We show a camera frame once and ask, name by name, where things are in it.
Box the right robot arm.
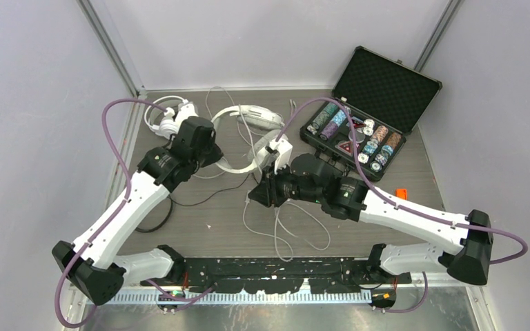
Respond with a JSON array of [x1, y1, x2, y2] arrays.
[[248, 154, 493, 285]]

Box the orange curved plastic piece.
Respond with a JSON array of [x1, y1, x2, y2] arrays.
[[395, 188, 409, 200]]

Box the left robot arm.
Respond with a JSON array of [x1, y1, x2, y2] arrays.
[[52, 116, 222, 305]]

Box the large white grey headphones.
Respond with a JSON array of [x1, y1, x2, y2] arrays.
[[208, 104, 286, 175]]

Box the small white headphones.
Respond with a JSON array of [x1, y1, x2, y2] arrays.
[[144, 95, 198, 139]]

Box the black headphones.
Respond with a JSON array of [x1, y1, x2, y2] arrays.
[[135, 198, 175, 234]]

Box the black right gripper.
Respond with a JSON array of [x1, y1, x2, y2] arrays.
[[248, 160, 323, 208]]

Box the black poker chip case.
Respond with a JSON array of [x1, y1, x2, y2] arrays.
[[300, 46, 442, 182]]

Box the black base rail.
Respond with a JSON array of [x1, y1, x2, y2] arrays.
[[153, 257, 411, 294]]

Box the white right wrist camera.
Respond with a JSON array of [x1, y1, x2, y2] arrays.
[[267, 138, 293, 174]]

